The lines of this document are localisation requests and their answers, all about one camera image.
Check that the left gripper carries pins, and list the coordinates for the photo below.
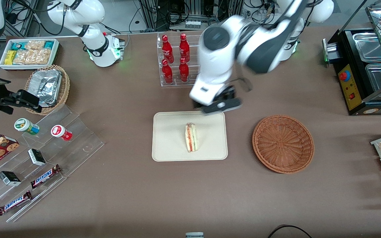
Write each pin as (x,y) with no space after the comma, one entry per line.
(227,92)

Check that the triangular sandwich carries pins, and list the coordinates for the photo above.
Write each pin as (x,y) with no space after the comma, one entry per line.
(191,138)

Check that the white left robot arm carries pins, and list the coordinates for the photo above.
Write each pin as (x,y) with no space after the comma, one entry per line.
(220,49)

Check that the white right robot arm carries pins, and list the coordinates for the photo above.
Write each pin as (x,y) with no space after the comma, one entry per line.
(91,39)

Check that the beige plastic tray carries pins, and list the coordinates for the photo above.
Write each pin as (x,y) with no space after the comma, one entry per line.
(170,138)

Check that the light wicker basket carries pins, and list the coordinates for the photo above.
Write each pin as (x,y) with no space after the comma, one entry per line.
(65,89)

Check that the brown round wicker basket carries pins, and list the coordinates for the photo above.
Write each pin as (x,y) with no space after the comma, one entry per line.
(283,143)

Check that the green lid snack cup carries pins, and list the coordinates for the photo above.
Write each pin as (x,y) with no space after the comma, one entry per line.
(25,125)

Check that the clear acrylic bottle rack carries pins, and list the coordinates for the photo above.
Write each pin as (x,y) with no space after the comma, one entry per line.
(175,83)

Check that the aluminium foil container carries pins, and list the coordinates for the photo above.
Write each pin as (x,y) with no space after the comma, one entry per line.
(46,86)

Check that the red cola bottle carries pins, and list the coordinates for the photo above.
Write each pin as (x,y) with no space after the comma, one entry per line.
(167,49)
(184,48)
(167,73)
(184,72)

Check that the yellow snack packet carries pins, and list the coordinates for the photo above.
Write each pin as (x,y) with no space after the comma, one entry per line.
(10,57)

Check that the large clear cracker bag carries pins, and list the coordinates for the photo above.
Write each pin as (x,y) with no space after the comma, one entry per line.
(33,57)

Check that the red lid snack cup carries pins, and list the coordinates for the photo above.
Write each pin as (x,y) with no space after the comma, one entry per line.
(60,132)

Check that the small black box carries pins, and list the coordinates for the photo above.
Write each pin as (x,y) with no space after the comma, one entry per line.
(9,178)
(37,157)

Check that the teal snack packet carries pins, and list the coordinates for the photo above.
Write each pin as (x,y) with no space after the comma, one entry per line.
(18,45)

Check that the small clear cracker bag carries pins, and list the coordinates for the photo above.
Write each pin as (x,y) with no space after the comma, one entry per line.
(35,44)

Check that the white plastic snack bin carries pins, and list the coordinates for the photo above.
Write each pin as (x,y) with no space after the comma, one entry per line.
(56,53)

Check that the clear acrylic stepped display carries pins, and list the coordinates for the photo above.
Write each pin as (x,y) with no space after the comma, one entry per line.
(78,138)

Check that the Snickers chocolate bar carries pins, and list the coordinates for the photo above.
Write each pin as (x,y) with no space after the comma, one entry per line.
(45,176)
(14,203)

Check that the white power strip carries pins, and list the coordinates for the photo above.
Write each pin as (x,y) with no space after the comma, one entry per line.
(193,24)

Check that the grey device at table edge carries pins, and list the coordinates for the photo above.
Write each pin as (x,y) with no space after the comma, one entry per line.
(194,235)

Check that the black food warmer appliance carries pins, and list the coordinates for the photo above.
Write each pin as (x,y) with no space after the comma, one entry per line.
(351,89)

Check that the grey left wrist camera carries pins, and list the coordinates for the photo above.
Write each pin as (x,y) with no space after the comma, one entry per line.
(222,105)

